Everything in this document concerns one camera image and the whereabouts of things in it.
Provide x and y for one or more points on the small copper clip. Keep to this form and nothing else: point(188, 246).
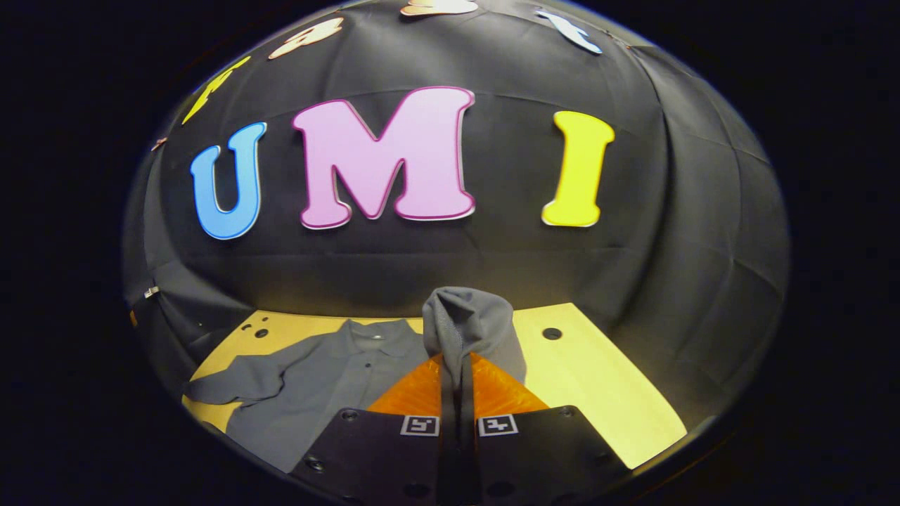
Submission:
point(158, 143)

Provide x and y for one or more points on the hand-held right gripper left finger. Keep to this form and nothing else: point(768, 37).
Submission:
point(448, 450)

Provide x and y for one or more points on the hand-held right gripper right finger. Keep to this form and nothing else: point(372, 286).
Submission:
point(467, 450)

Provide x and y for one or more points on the grey polo shirt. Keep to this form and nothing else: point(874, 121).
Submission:
point(316, 393)

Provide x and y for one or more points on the black backdrop cloth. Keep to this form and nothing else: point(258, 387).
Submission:
point(492, 267)

